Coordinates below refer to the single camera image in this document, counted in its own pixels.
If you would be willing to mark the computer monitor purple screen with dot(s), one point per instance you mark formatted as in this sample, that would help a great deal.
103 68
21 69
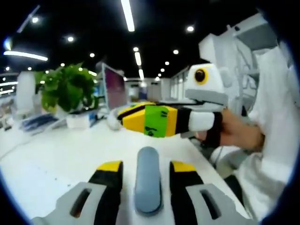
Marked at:
116 89

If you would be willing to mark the straight ceiling light bar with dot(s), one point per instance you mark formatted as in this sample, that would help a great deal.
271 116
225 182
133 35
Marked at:
127 15

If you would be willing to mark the white rounded object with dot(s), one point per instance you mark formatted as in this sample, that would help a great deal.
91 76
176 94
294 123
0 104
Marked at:
113 122

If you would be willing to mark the curved ceiling light strip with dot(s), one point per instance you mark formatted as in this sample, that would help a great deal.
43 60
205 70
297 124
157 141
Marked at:
25 55

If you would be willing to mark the person's right hand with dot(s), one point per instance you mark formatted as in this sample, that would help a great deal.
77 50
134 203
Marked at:
243 136

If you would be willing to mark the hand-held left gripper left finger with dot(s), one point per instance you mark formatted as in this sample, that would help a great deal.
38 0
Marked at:
70 206

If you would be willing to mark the white storage shelf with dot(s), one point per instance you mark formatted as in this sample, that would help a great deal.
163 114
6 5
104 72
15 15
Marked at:
211 49

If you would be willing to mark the white round pillar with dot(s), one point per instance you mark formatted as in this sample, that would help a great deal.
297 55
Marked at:
25 93

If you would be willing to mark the green potted plant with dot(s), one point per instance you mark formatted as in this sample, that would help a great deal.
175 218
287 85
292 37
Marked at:
68 89

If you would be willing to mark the person's white shirt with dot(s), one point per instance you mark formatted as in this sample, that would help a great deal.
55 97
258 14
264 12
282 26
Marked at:
269 93

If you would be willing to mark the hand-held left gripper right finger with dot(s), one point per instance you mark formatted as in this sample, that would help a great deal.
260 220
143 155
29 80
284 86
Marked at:
227 208

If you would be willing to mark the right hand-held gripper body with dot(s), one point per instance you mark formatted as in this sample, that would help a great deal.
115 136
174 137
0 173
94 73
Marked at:
211 91

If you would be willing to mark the stack of blue-white documents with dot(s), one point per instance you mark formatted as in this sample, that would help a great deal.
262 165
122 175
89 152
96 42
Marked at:
39 122

